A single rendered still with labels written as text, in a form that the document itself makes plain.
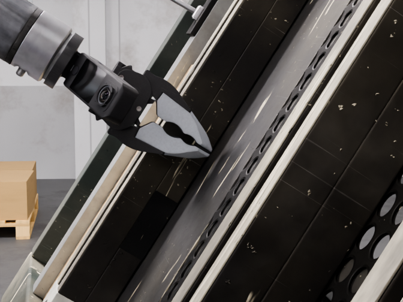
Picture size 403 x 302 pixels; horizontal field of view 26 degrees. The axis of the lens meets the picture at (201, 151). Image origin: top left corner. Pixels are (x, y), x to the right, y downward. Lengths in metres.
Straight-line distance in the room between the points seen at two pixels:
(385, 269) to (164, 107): 0.67
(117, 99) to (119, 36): 7.48
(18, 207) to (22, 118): 2.61
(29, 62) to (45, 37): 0.03
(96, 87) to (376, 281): 0.63
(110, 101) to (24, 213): 5.10
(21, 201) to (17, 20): 5.02
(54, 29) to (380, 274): 0.70
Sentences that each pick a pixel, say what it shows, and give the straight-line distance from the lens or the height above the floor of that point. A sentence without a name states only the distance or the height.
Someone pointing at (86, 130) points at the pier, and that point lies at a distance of 8.35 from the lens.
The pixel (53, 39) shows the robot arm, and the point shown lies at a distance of 1.02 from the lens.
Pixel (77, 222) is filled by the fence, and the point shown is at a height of 1.02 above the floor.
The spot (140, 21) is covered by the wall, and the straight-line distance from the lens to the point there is 8.41.
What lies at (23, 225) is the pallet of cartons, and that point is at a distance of 6.02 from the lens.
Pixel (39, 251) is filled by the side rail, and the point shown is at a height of 0.92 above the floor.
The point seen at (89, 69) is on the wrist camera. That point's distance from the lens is 1.00.
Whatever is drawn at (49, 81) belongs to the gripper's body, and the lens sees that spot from 1.03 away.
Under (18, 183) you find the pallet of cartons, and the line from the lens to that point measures 6.00.
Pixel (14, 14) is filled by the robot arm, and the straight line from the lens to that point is 1.02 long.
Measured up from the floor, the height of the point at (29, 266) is 0.90.
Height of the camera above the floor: 1.34
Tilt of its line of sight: 7 degrees down
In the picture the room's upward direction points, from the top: straight up
